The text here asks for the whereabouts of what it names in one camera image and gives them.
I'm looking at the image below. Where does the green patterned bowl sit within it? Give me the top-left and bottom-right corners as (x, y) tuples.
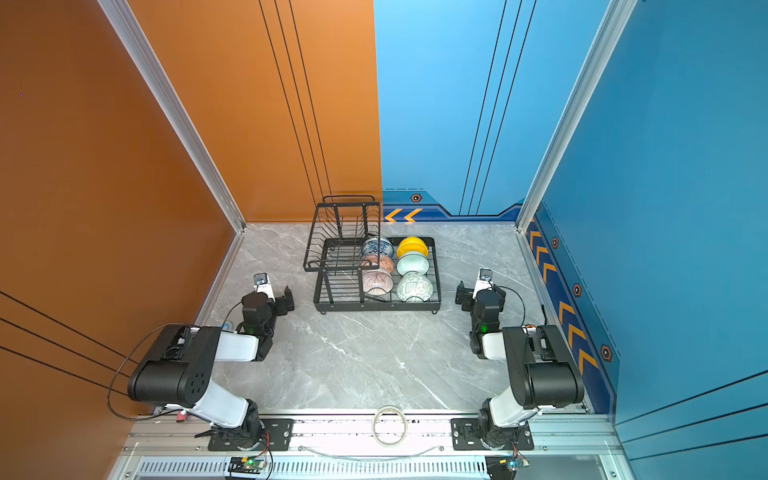
(396, 272), (434, 303)

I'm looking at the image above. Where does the pale green ribbed bowl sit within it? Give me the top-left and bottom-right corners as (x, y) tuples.
(396, 251), (430, 276)

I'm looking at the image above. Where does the yellow bowl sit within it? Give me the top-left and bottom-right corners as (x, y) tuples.
(397, 236), (429, 258)

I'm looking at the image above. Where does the pink striped bowl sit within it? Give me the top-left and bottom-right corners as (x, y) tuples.
(362, 269), (394, 295)

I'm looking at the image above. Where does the orange patterned bowl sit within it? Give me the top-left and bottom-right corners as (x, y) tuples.
(360, 254), (395, 274)

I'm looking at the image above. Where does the blue floral bowl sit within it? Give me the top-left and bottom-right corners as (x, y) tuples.
(361, 237), (394, 257)

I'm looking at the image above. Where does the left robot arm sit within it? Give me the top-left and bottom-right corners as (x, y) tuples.
(127, 284), (295, 450)

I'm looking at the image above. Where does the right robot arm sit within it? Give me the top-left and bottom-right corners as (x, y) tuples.
(455, 278), (586, 450)

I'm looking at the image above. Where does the clear tape roll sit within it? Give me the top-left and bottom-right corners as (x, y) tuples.
(371, 405), (409, 448)

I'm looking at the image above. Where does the left green circuit board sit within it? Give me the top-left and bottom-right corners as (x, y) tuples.
(227, 456), (269, 478)

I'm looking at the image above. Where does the green circuit board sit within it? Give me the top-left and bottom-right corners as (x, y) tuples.
(227, 456), (269, 478)
(485, 456), (530, 480)

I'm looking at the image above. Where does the right green circuit board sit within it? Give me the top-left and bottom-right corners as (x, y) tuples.
(485, 456), (530, 480)

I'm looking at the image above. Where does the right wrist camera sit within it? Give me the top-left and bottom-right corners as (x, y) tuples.
(472, 268), (494, 299)

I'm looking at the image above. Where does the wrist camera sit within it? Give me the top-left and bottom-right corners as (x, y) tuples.
(472, 268), (494, 299)
(253, 272), (275, 300)

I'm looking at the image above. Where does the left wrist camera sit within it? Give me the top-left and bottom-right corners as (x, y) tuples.
(253, 272), (275, 300)

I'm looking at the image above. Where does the black wire dish rack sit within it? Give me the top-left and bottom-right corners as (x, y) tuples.
(303, 194), (441, 314)

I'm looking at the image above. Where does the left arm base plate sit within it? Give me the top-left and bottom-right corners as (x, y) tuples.
(207, 417), (294, 453)

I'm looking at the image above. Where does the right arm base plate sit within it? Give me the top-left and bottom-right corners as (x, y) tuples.
(450, 417), (535, 451)

